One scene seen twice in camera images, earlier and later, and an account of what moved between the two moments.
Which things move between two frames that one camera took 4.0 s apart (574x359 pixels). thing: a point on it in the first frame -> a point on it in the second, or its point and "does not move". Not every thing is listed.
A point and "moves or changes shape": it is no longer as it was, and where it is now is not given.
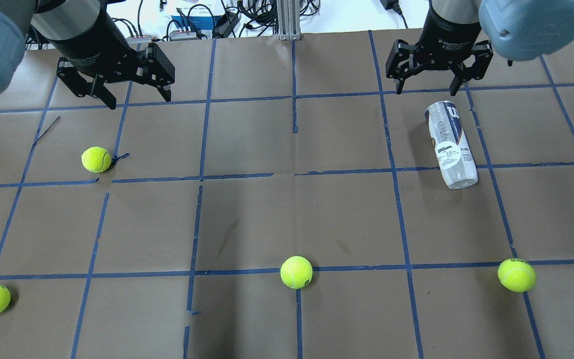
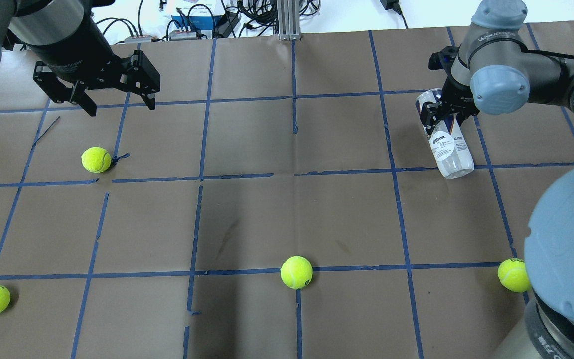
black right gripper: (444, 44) -> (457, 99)
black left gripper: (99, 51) -> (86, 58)
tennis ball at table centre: (296, 272) does not move
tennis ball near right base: (516, 275) does not move
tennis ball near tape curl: (96, 159) does not move
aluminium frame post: (289, 20) does not move
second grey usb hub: (176, 36) does not move
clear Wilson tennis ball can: (454, 153) moves or changes shape
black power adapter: (222, 23) does not move
